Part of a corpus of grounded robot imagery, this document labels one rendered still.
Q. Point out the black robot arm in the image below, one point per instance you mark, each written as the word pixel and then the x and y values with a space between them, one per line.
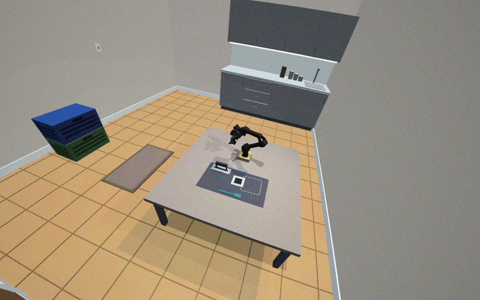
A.
pixel 246 147

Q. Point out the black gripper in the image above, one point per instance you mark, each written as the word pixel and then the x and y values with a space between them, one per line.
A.
pixel 236 135

